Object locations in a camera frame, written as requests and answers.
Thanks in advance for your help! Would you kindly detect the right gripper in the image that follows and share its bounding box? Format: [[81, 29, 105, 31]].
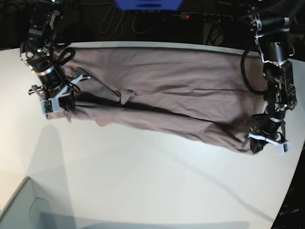
[[28, 73, 91, 112]]

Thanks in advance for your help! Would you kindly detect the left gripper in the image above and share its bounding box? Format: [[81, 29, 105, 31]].
[[245, 114, 287, 154]]

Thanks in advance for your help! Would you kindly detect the mauve t-shirt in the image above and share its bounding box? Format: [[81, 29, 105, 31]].
[[47, 48, 264, 154]]

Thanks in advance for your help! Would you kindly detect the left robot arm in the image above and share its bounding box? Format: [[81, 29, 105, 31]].
[[239, 0, 305, 154]]

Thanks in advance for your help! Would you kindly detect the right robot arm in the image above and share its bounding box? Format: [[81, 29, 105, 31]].
[[20, 0, 90, 115]]

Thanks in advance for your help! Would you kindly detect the blue plastic bin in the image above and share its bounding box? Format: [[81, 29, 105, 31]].
[[115, 0, 183, 10]]

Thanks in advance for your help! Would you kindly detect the white power strip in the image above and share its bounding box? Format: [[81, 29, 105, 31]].
[[172, 12, 233, 23]]

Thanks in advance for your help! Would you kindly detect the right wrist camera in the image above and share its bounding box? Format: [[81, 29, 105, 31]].
[[41, 98, 60, 115]]

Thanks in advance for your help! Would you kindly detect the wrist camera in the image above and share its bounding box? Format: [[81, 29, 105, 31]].
[[276, 141, 291, 156], [41, 98, 60, 115]]

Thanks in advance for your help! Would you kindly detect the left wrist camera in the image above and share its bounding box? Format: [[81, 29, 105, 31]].
[[276, 141, 291, 156]]

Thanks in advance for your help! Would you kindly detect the grey floor cable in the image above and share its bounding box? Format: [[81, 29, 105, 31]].
[[97, 4, 167, 36]]

